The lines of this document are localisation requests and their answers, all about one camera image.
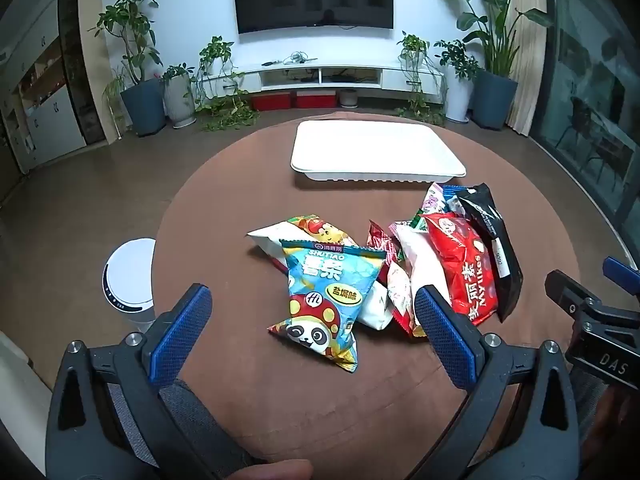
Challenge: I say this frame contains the white yellow cartoon snack bag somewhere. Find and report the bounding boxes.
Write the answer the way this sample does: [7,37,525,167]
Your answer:
[247,214,392,332]

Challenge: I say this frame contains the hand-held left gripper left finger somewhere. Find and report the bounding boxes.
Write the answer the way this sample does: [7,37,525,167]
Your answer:
[45,282,241,480]

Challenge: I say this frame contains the trailing pothos plant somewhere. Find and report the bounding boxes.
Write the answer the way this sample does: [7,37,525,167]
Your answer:
[194,36,261,132]

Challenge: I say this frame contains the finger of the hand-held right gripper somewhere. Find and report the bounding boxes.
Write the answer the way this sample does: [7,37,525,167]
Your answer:
[545,270,601,331]
[602,256,640,306]

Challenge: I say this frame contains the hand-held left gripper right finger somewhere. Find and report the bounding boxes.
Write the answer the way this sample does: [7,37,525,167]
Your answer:
[414,285,582,480]

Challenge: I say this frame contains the trailing plant on cabinet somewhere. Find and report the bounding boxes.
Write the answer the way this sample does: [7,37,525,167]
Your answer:
[395,31,447,127]

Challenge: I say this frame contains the person's left hand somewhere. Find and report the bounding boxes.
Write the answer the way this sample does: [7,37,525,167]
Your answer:
[234,459,315,480]

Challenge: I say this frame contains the white plastic tray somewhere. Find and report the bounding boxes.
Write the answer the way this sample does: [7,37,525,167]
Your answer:
[291,120,467,183]

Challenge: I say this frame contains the beige curtain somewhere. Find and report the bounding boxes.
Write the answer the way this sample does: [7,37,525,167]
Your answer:
[507,0,549,137]

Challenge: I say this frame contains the green snack packet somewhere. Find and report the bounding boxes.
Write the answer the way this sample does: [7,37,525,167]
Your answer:
[409,205,432,232]

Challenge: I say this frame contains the large-leaf plant in blue pot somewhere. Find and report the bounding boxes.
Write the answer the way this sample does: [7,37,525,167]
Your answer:
[426,0,554,130]

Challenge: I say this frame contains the red white snack packet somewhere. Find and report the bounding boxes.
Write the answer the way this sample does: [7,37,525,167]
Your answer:
[385,259,426,338]

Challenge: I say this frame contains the white wall cupboard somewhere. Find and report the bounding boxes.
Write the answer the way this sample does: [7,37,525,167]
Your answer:
[0,0,108,177]

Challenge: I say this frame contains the plant in white ribbed pot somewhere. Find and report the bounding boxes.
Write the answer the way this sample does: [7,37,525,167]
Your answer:
[161,63,197,129]

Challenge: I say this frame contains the blue panda chips bag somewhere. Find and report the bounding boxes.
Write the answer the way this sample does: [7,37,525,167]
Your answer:
[266,239,389,374]

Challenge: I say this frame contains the bushy plant in white pot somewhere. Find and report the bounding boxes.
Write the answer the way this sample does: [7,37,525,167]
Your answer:
[434,39,475,124]

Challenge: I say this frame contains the white round bin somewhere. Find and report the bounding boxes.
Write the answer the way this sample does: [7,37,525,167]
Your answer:
[102,238,157,333]

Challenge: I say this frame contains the white television cabinet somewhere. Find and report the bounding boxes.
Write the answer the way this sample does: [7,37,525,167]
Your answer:
[205,61,445,106]

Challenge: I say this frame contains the black snack bag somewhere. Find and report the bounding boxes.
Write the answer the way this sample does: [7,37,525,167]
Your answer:
[456,183,524,324]

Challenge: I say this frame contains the cables on cabinet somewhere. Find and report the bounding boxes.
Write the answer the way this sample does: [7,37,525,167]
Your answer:
[261,51,319,67]

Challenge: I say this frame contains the large red snack bag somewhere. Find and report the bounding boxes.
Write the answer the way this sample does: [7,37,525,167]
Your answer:
[421,211,501,322]

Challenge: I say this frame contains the tall plant in blue pot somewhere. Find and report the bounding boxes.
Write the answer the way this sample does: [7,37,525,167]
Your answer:
[89,0,167,137]

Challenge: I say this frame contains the blue roll cake bag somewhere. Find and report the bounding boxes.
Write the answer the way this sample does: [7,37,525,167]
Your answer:
[441,184,469,213]

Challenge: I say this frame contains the glass sliding door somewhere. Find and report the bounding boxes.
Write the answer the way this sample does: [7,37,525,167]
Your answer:
[530,0,640,221]

